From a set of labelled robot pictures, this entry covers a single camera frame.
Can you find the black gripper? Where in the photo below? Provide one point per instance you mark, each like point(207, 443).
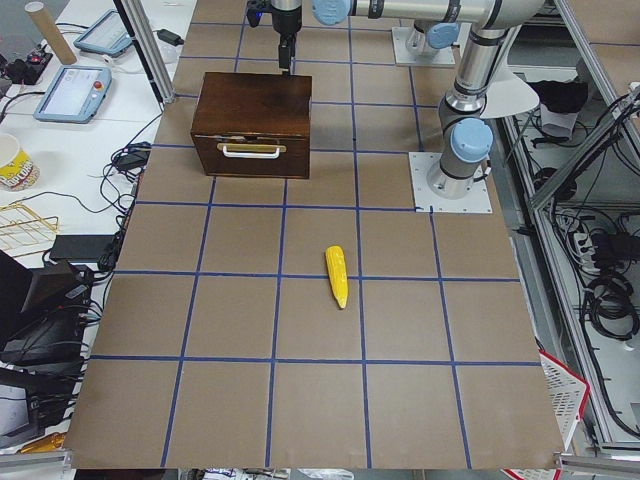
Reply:
point(285, 21)

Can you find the dark wooden drawer box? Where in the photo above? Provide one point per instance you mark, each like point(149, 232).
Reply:
point(254, 105)

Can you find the wooden drawer with white handle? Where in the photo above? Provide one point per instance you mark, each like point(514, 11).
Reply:
point(237, 156)

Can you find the yellow toy corn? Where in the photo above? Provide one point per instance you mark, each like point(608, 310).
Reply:
point(337, 272)

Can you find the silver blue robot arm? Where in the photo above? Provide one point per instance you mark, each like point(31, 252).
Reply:
point(467, 138)

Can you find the black power adapter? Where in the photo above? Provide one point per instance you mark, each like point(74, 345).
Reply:
point(169, 37)

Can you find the far blue teach pendant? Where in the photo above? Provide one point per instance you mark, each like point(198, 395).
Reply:
point(106, 36)

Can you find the blue teach pendant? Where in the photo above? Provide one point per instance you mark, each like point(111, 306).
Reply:
point(74, 95)
point(106, 36)

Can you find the black power brick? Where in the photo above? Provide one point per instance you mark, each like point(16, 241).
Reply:
point(131, 160)

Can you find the near blue teach pendant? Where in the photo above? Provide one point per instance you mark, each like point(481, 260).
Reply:
point(74, 95)

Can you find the cardboard tube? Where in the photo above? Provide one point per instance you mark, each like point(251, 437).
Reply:
point(45, 23)

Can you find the yellow white paper cup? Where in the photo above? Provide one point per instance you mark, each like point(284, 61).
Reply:
point(18, 171)

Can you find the black electronics box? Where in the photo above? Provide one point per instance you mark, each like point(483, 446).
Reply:
point(41, 311)

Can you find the white plastic basket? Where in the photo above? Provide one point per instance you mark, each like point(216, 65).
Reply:
point(568, 392)

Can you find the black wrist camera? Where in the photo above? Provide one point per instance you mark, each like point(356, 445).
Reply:
point(254, 11)

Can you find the aluminium frame post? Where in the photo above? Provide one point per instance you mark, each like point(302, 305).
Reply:
point(137, 25)

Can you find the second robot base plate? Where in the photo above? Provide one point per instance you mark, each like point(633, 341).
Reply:
point(431, 47)

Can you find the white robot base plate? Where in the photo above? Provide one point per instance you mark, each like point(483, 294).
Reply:
point(434, 192)

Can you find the gold wire rack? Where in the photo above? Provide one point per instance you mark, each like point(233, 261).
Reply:
point(25, 232)

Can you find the orange screwdriver handle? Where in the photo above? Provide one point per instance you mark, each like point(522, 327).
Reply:
point(45, 444)

